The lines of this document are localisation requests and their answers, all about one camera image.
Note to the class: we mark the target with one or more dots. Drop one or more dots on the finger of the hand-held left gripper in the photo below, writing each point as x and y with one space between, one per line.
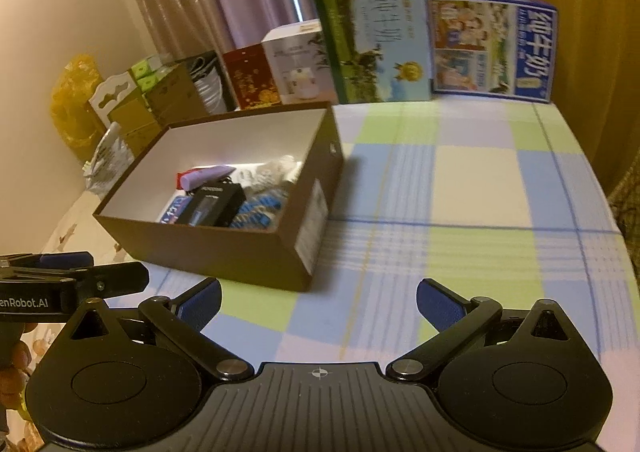
65 260
120 275

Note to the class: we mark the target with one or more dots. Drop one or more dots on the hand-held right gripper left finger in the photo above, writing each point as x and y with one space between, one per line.
200 304

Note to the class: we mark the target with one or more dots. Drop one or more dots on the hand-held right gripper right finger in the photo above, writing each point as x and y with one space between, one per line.
440 304

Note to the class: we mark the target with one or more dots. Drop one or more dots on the brown cardboard box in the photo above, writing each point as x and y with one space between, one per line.
225 257

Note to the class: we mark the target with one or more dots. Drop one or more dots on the blue label cotton swab box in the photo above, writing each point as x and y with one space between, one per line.
172 212

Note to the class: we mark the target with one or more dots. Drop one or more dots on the black product box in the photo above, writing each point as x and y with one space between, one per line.
210 204

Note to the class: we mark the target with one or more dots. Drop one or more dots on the striped knit sock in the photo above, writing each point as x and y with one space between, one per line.
255 214

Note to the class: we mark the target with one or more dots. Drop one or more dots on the red packet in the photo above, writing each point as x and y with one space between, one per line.
179 180

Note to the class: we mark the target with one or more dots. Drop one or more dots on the purple device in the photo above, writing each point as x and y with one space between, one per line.
205 177

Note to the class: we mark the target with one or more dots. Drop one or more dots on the clear bag of cotton swabs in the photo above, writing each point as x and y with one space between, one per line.
280 170

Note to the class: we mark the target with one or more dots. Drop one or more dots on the person's left hand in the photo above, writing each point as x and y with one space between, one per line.
17 357

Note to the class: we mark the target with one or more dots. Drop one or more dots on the white plastic bag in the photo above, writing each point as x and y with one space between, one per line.
110 157

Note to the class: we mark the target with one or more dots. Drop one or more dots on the yellow plastic bag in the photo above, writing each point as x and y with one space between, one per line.
75 102

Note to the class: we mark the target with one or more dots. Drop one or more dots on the plain cardboard carton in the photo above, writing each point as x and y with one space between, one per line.
175 97

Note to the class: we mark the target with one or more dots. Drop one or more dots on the green small boxes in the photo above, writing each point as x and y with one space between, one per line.
147 72

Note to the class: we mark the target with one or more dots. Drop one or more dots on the white striped bag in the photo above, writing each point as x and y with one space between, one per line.
210 87

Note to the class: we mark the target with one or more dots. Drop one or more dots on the quilted chair cover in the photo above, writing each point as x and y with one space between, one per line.
627 212

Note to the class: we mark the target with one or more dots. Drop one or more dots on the red gift box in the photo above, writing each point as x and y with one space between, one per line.
250 77

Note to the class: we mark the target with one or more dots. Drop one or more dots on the white humidifier box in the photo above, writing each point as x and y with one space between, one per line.
300 67

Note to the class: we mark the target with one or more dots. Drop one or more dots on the blue milk carton box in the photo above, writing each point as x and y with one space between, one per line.
480 47

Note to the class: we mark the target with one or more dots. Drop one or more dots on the green milk carton box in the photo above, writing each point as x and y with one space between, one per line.
375 42

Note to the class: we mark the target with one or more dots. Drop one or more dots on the wooden door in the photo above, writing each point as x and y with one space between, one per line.
590 32

